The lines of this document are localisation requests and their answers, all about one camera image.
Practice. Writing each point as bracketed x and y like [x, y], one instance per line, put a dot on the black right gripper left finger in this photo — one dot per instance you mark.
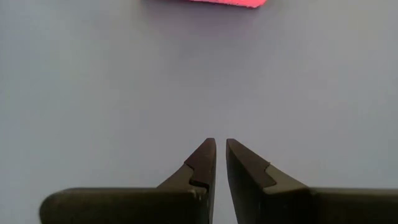
[140, 205]

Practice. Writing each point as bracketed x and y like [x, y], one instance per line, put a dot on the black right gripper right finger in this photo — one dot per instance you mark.
[295, 205]

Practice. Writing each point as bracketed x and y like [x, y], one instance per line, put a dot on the red microfibre towel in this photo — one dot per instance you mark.
[242, 2]

